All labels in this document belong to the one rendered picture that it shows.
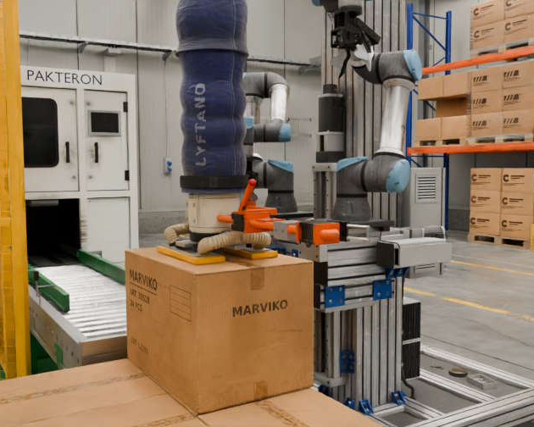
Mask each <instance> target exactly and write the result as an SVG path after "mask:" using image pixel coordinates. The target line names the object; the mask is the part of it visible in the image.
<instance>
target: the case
mask: <svg viewBox="0 0 534 427"><path fill-rule="evenodd" d="M221 256H225V262H223V263H210V264H200V265H196V264H193V263H188V262H186V261H183V260H180V259H178V258H174V257H171V256H169V255H166V254H163V253H161V252H157V248H156V247H148V248H137V249H126V250H125V296H126V332H127V358H128V359H130V360H131V361H132V362H133V363H134V364H135V365H137V366H138V367H139V368H140V369H142V370H143V371H144V372H146V373H147V374H148V375H150V376H151V377H152V378H154V379H155V380H156V381H157V382H158V383H159V384H160V385H162V386H163V387H165V388H166V389H167V390H168V391H170V392H171V393H172V394H174V395H175V396H176V397H178V398H179V399H180V400H182V401H183V402H184V403H185V404H186V405H187V406H188V407H190V408H191V409H193V410H194V411H195V412H196V413H198V414H202V413H209V412H213V411H216V410H220V409H223V408H229V407H233V406H236V405H240V404H243V403H247V402H253V401H257V400H260V399H264V398H267V397H273V396H277V395H280V394H284V393H288V392H291V391H297V390H301V389H304V388H309V387H312V386H314V262H313V261H310V260H306V259H301V258H295V257H290V256H287V255H282V254H278V257H277V258H261V259H253V260H252V259H249V258H243V257H240V256H237V255H233V254H230V253H227V252H223V255H221Z"/></svg>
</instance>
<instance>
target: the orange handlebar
mask: <svg viewBox="0 0 534 427"><path fill-rule="evenodd" d="M249 210H257V212H270V215H274V214H277V209H276V208H266V207H258V206H250V205H248V206H247V208H246V211H249ZM217 220H218V221H221V222H226V223H232V219H231V216H228V215H223V214H219V215H218V216H217ZM282 220H284V219H276V218H273V219H269V218H265V219H250V220H249V222H248V224H249V226H251V227H255V228H257V229H256V230H262V231H274V221H282ZM286 230H287V232H288V233H290V234H294V235H296V225H289V226H288V227H287V229H286ZM320 237H321V238H322V239H335V238H337V237H339V231H338V230H336V229H334V230H322V231H321V232H320Z"/></svg>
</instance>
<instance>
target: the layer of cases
mask: <svg viewBox="0 0 534 427"><path fill-rule="evenodd" d="M0 427H385V426H383V425H381V424H378V423H376V422H375V421H373V420H371V419H369V418H367V417H365V416H364V415H362V414H360V413H358V412H356V411H354V410H352V409H351V408H348V407H346V406H345V405H343V404H341V403H340V402H337V401H335V400H333V399H331V398H330V397H328V396H326V395H324V394H322V393H320V392H318V391H317V390H315V389H313V388H311V387H309V388H304V389H301V390H297V391H291V392H288V393H284V394H280V395H277V396H271V397H267V398H264V399H260V400H257V401H253V402H247V403H243V404H240V405H236V406H233V407H229V408H223V409H220V410H216V411H213V412H209V413H202V414H198V413H196V412H195V411H194V410H193V409H191V408H190V407H188V406H187V405H186V404H185V403H184V402H183V401H182V400H180V399H179V398H178V397H176V396H175V395H174V394H172V393H171V392H170V391H168V390H167V389H166V388H165V387H163V386H162V385H160V384H159V383H158V382H157V381H156V380H155V379H154V378H152V377H151V376H150V375H148V374H147V373H146V372H144V371H143V370H142V369H140V368H139V367H138V366H137V365H135V364H134V363H133V362H132V361H131V360H130V359H127V358H126V359H121V360H115V361H111V362H106V363H96V364H92V365H87V366H81V367H76V368H72V369H62V370H57V371H53V372H47V373H42V374H34V375H28V376H23V377H19V378H13V379H8V380H0Z"/></svg>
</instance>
